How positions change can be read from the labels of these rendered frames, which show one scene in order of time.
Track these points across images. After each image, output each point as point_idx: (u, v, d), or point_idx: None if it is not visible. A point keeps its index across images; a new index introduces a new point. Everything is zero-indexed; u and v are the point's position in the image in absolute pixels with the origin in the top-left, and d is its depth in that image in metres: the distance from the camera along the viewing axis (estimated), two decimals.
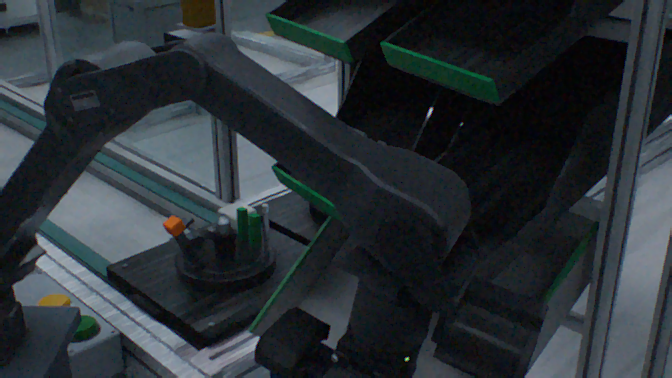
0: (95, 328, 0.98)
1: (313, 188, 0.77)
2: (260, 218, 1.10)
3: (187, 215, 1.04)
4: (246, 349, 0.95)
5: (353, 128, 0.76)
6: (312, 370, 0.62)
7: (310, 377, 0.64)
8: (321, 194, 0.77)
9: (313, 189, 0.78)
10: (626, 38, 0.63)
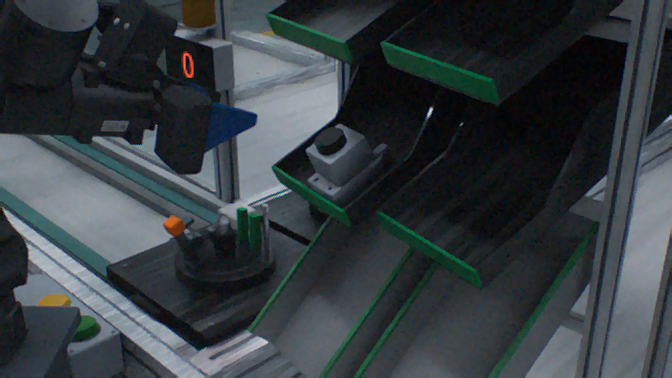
0: (95, 328, 0.98)
1: (312, 189, 0.78)
2: (260, 218, 1.10)
3: (187, 215, 1.04)
4: (246, 349, 0.95)
5: (354, 131, 0.75)
6: None
7: None
8: (320, 195, 0.77)
9: (312, 189, 0.78)
10: (626, 38, 0.63)
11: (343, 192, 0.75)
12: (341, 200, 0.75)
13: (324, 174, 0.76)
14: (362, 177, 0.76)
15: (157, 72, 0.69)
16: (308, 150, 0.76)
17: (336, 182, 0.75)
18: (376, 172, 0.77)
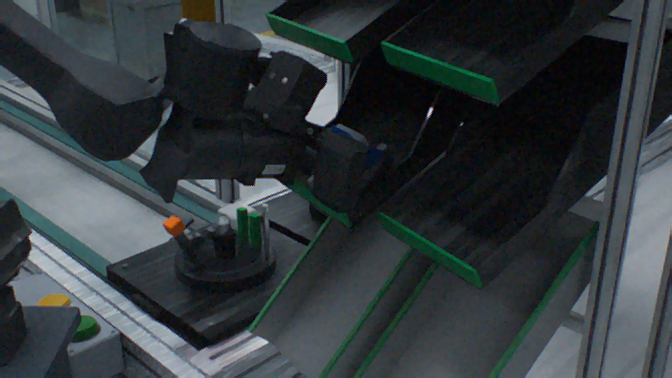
0: (95, 328, 0.98)
1: (312, 188, 0.78)
2: (260, 218, 1.10)
3: (187, 215, 1.04)
4: (246, 349, 0.95)
5: (354, 131, 0.75)
6: (310, 137, 0.70)
7: None
8: None
9: (312, 189, 0.78)
10: (626, 38, 0.63)
11: None
12: None
13: None
14: (362, 177, 0.76)
15: (301, 119, 0.76)
16: None
17: None
18: (376, 172, 0.77)
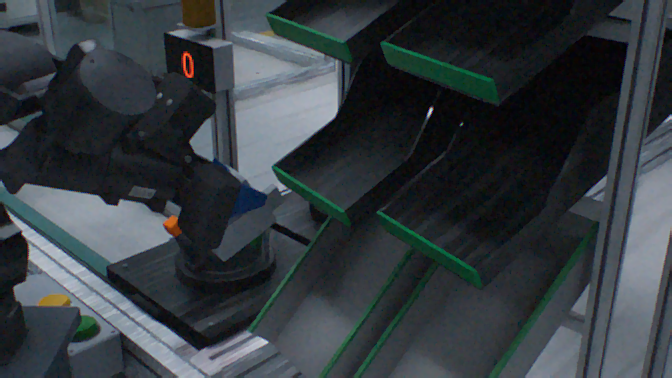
0: (95, 328, 0.98)
1: None
2: None
3: None
4: (246, 349, 0.95)
5: (237, 172, 0.72)
6: (187, 166, 0.66)
7: None
8: None
9: None
10: (626, 38, 0.63)
11: (224, 236, 0.71)
12: (222, 245, 0.72)
13: None
14: (245, 221, 0.72)
15: None
16: None
17: None
18: (261, 215, 0.73)
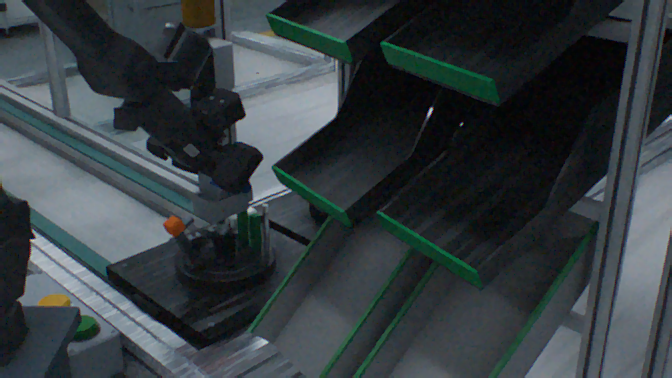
0: (95, 328, 0.98)
1: (194, 201, 1.05)
2: (260, 218, 1.10)
3: (187, 215, 1.04)
4: (246, 349, 0.95)
5: None
6: (220, 145, 1.00)
7: None
8: (199, 206, 1.05)
9: (193, 202, 1.06)
10: (626, 38, 0.63)
11: (219, 204, 1.04)
12: (216, 210, 1.04)
13: (207, 190, 1.05)
14: (233, 200, 1.05)
15: None
16: (200, 171, 1.05)
17: (216, 196, 1.03)
18: (243, 200, 1.06)
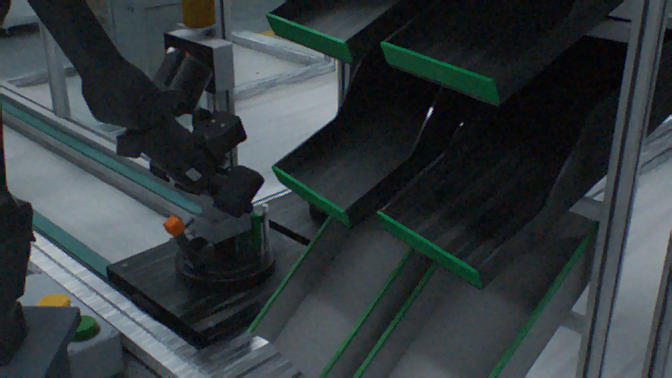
0: (95, 328, 0.98)
1: (196, 221, 1.07)
2: (260, 218, 1.10)
3: (187, 215, 1.04)
4: (246, 349, 0.95)
5: None
6: (221, 168, 1.02)
7: None
8: (201, 226, 1.06)
9: (196, 222, 1.07)
10: (626, 38, 0.63)
11: (221, 225, 1.05)
12: (218, 231, 1.05)
13: (209, 211, 1.06)
14: (235, 220, 1.07)
15: None
16: (202, 192, 1.06)
17: (218, 217, 1.05)
18: (245, 220, 1.08)
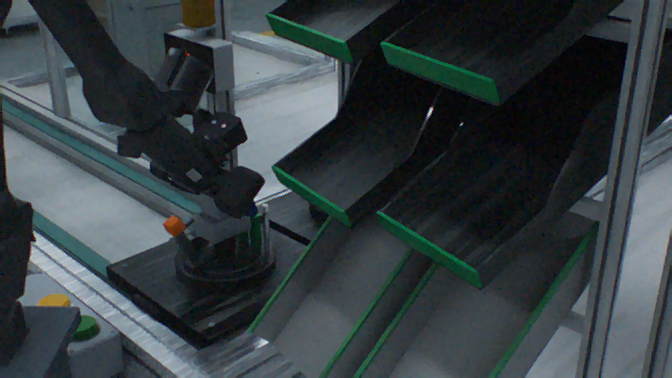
0: (95, 328, 0.98)
1: (196, 221, 1.07)
2: (260, 218, 1.10)
3: (187, 215, 1.04)
4: (246, 349, 0.95)
5: None
6: (227, 171, 1.01)
7: None
8: (201, 227, 1.06)
9: (196, 222, 1.07)
10: (626, 38, 0.63)
11: (221, 225, 1.05)
12: (218, 231, 1.05)
13: (209, 211, 1.06)
14: (235, 220, 1.07)
15: None
16: (202, 192, 1.06)
17: (218, 217, 1.05)
18: (244, 220, 1.08)
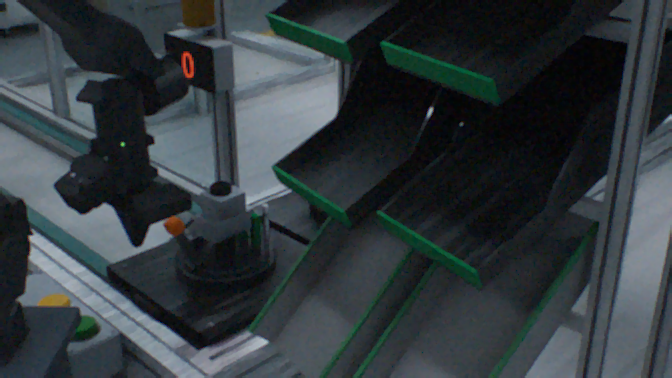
0: (95, 328, 0.98)
1: (196, 221, 1.07)
2: (260, 218, 1.10)
3: (187, 215, 1.04)
4: (246, 349, 0.95)
5: (237, 187, 1.07)
6: None
7: (121, 196, 0.96)
8: (201, 227, 1.06)
9: (196, 222, 1.07)
10: (626, 38, 0.63)
11: (221, 225, 1.05)
12: (218, 231, 1.05)
13: (209, 211, 1.06)
14: (235, 220, 1.07)
15: (120, 208, 0.95)
16: (202, 192, 1.06)
17: (218, 217, 1.05)
18: (244, 220, 1.08)
